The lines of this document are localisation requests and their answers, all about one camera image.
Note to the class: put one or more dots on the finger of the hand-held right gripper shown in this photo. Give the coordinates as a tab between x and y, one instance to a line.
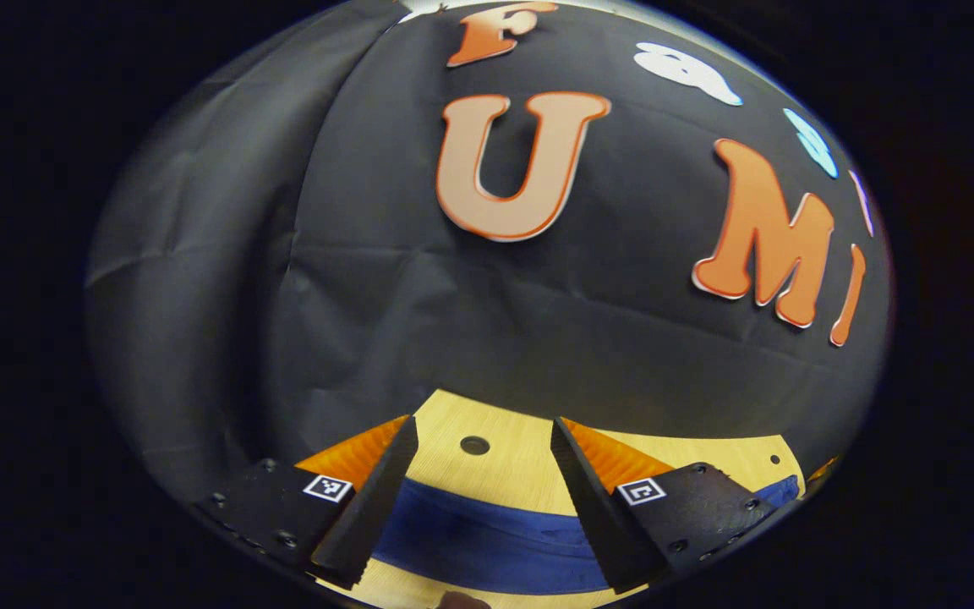
823	468

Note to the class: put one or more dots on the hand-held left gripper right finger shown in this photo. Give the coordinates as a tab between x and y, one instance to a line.
593	516

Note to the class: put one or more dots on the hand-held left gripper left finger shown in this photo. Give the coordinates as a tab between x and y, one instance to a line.
373	516

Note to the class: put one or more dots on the blue denim jeans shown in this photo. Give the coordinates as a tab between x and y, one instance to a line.
487	541

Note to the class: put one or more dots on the black backdrop cloth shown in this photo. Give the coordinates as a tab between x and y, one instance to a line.
419	321

